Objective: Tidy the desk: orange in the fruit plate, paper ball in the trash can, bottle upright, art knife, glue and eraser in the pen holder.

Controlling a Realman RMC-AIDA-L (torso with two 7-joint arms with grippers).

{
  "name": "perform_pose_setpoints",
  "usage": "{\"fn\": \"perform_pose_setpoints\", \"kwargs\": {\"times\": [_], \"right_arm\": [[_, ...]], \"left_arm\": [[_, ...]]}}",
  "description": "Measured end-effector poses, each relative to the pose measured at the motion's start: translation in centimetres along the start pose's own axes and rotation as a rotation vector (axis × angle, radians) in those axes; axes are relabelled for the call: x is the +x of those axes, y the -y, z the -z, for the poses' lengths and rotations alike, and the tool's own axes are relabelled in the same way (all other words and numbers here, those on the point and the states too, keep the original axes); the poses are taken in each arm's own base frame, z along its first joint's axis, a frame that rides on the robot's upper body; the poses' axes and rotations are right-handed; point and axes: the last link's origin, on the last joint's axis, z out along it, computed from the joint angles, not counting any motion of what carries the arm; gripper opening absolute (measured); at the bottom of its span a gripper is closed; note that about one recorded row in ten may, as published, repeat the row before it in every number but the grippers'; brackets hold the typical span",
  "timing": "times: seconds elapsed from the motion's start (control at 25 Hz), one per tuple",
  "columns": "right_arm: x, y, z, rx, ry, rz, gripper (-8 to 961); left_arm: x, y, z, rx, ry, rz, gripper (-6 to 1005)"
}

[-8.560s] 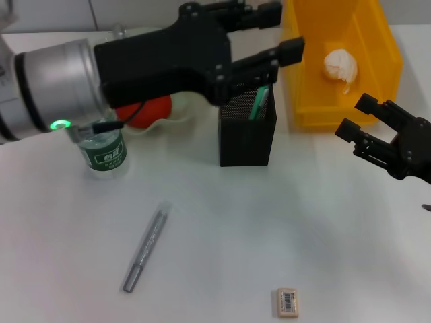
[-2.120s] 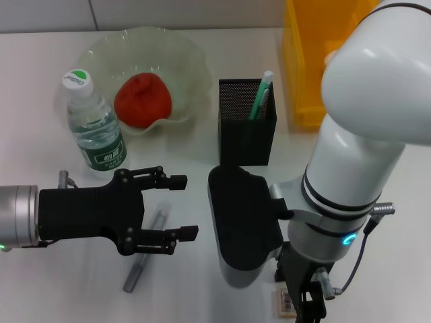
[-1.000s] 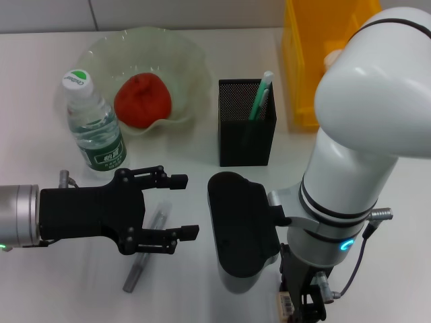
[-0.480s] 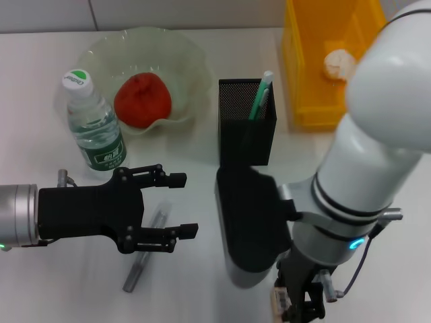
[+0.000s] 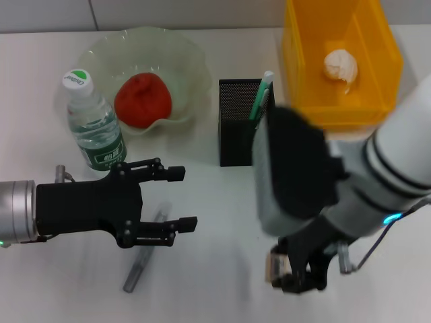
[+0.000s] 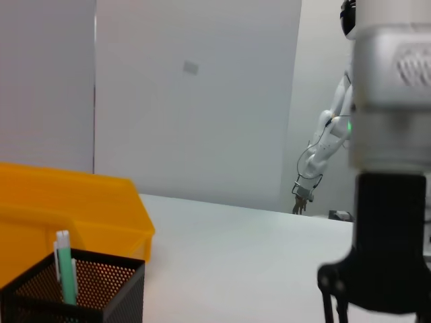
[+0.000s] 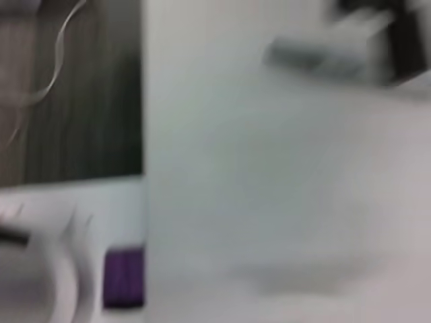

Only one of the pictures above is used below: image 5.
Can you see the yellow plastic bin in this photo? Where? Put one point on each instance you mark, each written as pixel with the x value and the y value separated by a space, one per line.
pixel 303 84

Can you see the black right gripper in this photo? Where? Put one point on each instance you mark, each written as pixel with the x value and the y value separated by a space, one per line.
pixel 313 249

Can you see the mint green pen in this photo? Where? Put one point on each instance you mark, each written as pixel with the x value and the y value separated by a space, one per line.
pixel 261 97

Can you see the beige eraser with barcode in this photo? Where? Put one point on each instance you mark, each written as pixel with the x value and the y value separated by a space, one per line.
pixel 276 267

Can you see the orange fruit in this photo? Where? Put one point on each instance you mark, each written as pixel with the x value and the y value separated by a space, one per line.
pixel 141 101

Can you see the clear green-label water bottle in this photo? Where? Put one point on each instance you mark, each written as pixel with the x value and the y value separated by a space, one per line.
pixel 97 134

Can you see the silver grey pen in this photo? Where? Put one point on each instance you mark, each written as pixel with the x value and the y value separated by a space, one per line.
pixel 134 272

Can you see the pale green glass fruit plate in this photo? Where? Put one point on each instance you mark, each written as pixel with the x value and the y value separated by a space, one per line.
pixel 188 67

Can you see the black mesh pen holder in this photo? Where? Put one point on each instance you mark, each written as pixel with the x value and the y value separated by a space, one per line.
pixel 235 141

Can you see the white paper ball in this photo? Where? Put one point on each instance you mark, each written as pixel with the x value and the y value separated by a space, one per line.
pixel 340 65

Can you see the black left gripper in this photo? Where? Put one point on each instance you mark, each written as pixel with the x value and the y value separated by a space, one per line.
pixel 87 208

